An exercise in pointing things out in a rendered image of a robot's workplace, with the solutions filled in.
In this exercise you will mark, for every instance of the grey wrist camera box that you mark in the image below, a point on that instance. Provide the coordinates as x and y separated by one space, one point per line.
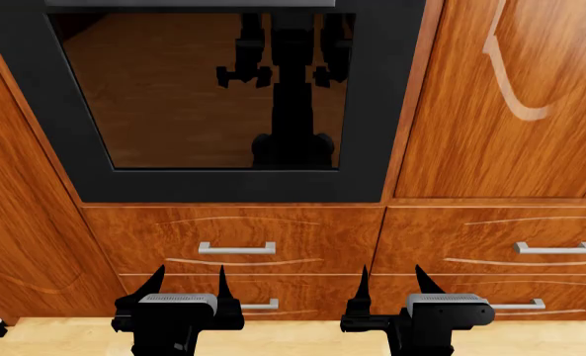
179 302
445 309

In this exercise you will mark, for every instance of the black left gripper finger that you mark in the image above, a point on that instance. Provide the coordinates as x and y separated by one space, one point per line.
226 296
149 287

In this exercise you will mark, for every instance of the wooden cabinet door curved groove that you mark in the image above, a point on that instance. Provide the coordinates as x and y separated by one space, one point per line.
470 111

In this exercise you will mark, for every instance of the tall wooden cabinet door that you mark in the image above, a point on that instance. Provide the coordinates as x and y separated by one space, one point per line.
21 207

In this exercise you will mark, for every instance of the wide wooden drawer front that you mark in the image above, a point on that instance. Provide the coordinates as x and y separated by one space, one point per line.
292 230
470 233

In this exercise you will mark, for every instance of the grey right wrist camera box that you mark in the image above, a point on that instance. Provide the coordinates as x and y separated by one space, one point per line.
445 309

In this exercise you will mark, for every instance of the low wooden drawer front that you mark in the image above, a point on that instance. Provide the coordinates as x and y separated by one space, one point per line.
292 293
569 293

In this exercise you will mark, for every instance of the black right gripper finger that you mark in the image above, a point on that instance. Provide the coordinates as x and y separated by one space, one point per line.
427 283
361 296

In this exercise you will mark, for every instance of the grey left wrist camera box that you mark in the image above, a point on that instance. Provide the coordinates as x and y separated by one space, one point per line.
179 302

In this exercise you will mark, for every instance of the black oven door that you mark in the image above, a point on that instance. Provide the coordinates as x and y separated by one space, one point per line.
50 111

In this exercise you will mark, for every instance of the dark glass oven window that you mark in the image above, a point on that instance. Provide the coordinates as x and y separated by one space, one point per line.
174 104

